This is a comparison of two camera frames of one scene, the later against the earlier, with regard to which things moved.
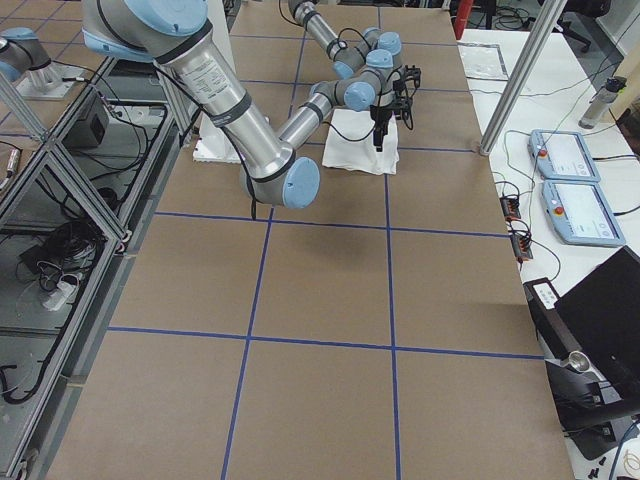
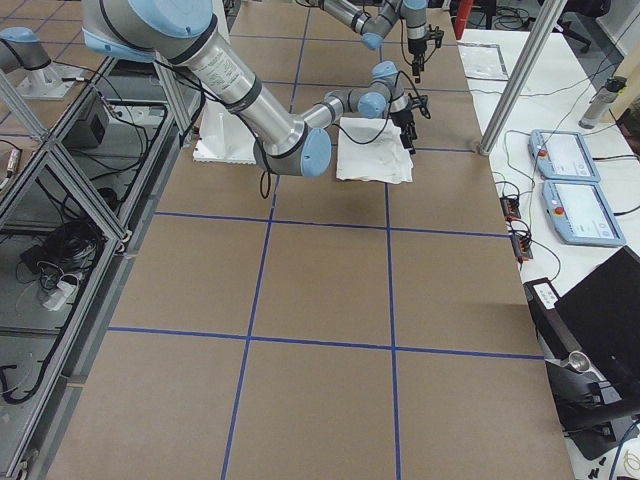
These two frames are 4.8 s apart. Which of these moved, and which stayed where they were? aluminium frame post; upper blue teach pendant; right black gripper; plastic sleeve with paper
Moved: right black gripper
Stayed: plastic sleeve with paper; upper blue teach pendant; aluminium frame post
